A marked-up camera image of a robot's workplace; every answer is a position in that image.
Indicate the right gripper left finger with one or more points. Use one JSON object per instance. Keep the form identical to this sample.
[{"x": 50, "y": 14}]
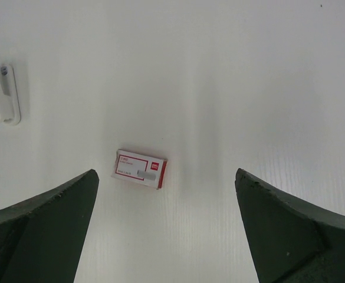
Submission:
[{"x": 41, "y": 238}]

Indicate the red white staple box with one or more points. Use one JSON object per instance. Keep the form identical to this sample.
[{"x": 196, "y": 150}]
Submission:
[{"x": 139, "y": 168}]

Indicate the white stapler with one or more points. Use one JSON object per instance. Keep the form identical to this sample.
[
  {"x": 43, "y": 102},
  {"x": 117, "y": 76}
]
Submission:
[{"x": 9, "y": 104}]

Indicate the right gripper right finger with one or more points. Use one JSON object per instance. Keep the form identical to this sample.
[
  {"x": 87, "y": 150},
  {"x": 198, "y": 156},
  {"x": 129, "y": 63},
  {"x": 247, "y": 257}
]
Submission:
[{"x": 291, "y": 240}]

